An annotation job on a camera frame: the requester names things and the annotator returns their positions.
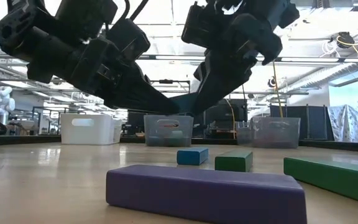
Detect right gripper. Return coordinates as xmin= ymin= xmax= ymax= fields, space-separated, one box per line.
xmin=193 ymin=14 xmax=283 ymax=115

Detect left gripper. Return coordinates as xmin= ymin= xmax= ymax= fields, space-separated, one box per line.
xmin=70 ymin=37 xmax=181 ymax=114

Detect green long block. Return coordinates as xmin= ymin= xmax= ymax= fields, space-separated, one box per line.
xmin=214 ymin=150 xmax=254 ymax=173
xmin=283 ymin=156 xmax=358 ymax=208

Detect purple long block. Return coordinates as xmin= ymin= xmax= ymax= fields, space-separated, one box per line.
xmin=105 ymin=164 xmax=308 ymax=224

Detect black partition screens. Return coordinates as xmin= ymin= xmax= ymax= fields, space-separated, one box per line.
xmin=127 ymin=110 xmax=145 ymax=135

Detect black monitor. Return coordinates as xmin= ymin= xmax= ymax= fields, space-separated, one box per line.
xmin=209 ymin=98 xmax=248 ymax=139

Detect grey translucent plastic bin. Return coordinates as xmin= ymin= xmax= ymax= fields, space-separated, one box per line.
xmin=236 ymin=116 xmax=301 ymax=149
xmin=143 ymin=114 xmax=195 ymax=147

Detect white plastic bin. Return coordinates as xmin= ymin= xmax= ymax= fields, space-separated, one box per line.
xmin=60 ymin=113 xmax=123 ymax=146

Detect dark partition panels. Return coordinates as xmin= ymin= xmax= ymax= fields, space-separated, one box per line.
xmin=269 ymin=105 xmax=334 ymax=141

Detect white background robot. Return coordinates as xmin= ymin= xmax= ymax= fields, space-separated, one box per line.
xmin=0 ymin=86 xmax=16 ymax=135

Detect patterned white cloth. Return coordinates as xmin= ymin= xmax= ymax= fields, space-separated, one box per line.
xmin=327 ymin=105 xmax=358 ymax=144

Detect black metal frame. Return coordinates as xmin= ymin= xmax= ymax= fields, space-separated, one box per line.
xmin=150 ymin=79 xmax=192 ymax=94

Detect yellow cable by monitor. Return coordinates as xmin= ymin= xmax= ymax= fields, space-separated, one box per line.
xmin=225 ymin=99 xmax=236 ymax=140

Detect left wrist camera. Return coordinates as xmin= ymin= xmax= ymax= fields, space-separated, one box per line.
xmin=106 ymin=17 xmax=151 ymax=62

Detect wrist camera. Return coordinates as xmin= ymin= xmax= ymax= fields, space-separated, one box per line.
xmin=106 ymin=17 xmax=151 ymax=62
xmin=181 ymin=1 xmax=219 ymax=48

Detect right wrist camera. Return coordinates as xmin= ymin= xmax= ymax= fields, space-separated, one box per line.
xmin=181 ymin=1 xmax=219 ymax=48

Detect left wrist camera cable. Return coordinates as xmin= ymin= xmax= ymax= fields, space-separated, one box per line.
xmin=116 ymin=0 xmax=150 ymax=23

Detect silver ceiling air duct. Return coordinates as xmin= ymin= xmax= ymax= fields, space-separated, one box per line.
xmin=309 ymin=63 xmax=358 ymax=90

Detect ceiling cable reel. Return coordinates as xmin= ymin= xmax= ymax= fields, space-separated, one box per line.
xmin=331 ymin=30 xmax=358 ymax=50

